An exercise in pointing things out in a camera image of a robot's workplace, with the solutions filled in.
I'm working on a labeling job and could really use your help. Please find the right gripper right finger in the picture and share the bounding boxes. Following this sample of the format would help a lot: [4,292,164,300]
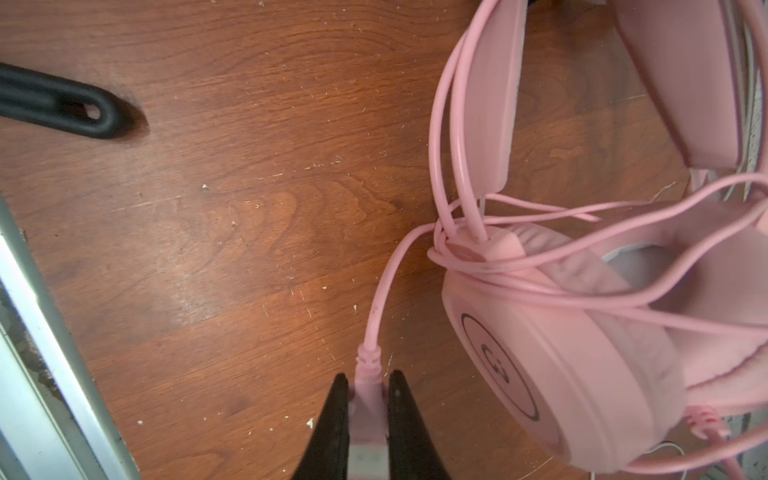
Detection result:
[387,370,451,480]

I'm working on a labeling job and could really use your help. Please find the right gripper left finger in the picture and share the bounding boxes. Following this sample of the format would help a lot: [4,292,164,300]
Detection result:
[291,373,350,480]

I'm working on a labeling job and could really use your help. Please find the pink headphones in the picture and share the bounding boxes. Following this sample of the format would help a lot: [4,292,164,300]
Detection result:
[429,1,767,475]

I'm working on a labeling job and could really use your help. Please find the red black pipe wrench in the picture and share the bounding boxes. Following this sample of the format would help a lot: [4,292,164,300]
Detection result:
[1,63,132,139]

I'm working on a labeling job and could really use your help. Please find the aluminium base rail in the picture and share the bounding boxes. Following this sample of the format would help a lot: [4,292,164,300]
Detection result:
[1,205,140,479]

